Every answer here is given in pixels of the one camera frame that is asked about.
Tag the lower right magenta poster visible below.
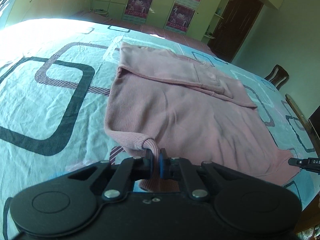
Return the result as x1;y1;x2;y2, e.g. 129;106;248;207
164;3;195;34

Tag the dark wooden chair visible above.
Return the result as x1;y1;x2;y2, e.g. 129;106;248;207
265;64;290;90

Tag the dark brown door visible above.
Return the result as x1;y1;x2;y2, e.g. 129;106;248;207
208;0;263;62

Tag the corner shelf unit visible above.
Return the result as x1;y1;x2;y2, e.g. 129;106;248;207
201;0;234;44

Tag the cream arched headboard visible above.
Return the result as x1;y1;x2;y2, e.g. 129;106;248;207
1;0;93;28

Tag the pale green wardrobe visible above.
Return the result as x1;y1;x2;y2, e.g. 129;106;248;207
93;0;221;41

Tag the light blue patterned bedsheet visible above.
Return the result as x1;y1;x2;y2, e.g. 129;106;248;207
1;18;317;239

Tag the stack of items by headboard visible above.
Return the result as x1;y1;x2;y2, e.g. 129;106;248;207
90;9;108;17

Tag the lower left magenta poster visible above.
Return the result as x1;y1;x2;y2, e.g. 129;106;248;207
124;0;152;20

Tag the wooden bed footboard rail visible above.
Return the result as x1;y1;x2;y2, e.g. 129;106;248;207
285;94;319;157

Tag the pink plaid far bedsheet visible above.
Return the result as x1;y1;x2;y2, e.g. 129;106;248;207
69;11;215;56

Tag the pink knit sweater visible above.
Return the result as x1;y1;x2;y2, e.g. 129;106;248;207
104;42;300;186

